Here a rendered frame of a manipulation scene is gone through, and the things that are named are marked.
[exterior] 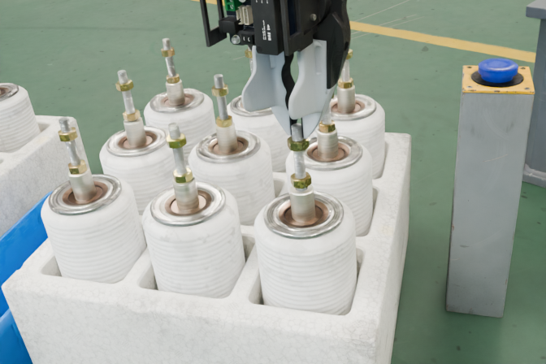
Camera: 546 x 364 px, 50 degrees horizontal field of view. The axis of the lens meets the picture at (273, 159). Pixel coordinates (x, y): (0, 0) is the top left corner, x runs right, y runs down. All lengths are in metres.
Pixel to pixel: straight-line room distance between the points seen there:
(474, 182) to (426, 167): 0.42
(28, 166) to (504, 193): 0.66
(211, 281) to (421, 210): 0.49
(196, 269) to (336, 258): 0.14
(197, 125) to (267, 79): 0.32
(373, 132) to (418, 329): 0.26
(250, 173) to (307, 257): 0.16
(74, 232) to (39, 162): 0.36
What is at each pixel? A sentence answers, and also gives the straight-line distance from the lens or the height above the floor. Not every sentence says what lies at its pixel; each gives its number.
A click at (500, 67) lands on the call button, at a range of 0.67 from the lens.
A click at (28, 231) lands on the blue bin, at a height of 0.10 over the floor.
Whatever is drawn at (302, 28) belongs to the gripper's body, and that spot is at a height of 0.45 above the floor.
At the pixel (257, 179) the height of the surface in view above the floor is 0.23.
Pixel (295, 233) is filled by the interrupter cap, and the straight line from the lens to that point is 0.53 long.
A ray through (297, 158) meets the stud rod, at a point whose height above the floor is 0.32.
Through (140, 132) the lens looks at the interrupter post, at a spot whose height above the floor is 0.27.
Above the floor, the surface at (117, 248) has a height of 0.20.
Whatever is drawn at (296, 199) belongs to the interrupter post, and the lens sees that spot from 0.53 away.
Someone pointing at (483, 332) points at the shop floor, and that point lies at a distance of 0.81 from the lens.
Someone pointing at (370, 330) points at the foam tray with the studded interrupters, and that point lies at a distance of 0.54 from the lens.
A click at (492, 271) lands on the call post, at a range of 0.78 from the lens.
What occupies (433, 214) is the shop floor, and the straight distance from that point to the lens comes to 0.99.
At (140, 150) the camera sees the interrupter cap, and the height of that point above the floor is 0.25.
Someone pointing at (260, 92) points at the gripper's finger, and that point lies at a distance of 0.48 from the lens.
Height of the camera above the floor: 0.57
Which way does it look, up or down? 30 degrees down
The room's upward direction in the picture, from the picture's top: 6 degrees counter-clockwise
